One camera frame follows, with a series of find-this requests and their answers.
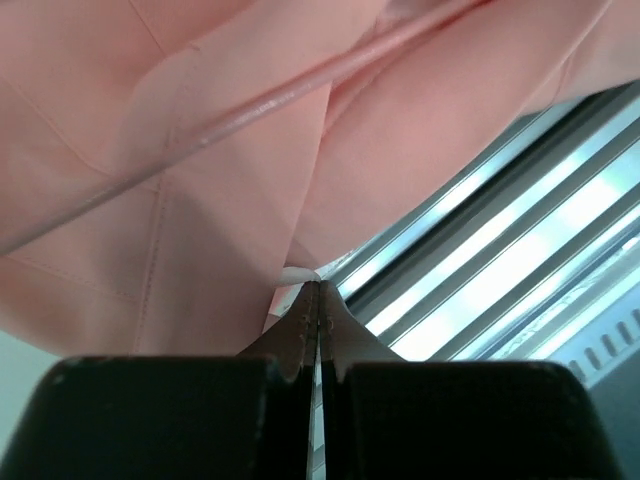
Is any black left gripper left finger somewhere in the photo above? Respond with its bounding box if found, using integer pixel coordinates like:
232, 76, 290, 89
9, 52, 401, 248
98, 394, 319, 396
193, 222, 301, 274
1, 282, 319, 479

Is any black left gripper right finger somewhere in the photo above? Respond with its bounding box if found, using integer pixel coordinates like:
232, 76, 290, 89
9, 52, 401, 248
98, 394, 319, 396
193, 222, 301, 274
318, 281, 623, 479

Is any pink wire hanger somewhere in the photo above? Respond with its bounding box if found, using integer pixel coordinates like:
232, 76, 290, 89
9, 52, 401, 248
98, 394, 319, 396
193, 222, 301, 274
1, 1, 481, 256

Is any pink pleated skirt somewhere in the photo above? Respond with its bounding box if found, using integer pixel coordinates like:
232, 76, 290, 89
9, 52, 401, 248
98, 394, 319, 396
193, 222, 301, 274
1, 1, 639, 356

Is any slotted white cable duct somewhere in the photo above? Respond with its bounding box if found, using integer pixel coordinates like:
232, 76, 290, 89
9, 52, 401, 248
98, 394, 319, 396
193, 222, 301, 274
553, 291, 639, 388

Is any aluminium mounting rail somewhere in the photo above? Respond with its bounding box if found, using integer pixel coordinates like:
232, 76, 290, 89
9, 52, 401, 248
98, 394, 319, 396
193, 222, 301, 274
333, 84, 639, 361

